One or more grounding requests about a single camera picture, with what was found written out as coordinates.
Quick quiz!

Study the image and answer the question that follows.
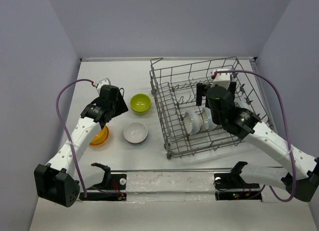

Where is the white bowl stack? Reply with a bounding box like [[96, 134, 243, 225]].
[[183, 111, 202, 135]]

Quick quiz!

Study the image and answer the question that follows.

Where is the grey wire dish rack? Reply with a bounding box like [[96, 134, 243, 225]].
[[150, 57, 275, 159]]

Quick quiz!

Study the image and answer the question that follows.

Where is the white bowl red rim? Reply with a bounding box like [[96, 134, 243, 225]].
[[123, 122, 148, 144]]

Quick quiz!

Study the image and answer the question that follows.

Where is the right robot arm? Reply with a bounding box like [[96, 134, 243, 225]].
[[196, 82, 319, 202]]

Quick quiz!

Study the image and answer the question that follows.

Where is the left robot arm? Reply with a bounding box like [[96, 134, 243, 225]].
[[34, 79, 128, 207]]

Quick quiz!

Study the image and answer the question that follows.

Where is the green bowl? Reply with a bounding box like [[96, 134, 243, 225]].
[[130, 94, 152, 115]]

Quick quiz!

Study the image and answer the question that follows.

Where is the orange bowl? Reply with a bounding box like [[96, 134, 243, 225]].
[[90, 126, 110, 147]]

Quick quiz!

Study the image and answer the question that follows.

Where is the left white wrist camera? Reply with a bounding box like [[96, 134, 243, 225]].
[[92, 78, 111, 92]]

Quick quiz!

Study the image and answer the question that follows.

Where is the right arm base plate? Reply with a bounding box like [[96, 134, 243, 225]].
[[213, 173, 262, 201]]

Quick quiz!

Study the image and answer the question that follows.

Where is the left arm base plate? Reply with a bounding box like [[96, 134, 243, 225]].
[[78, 172, 127, 202]]

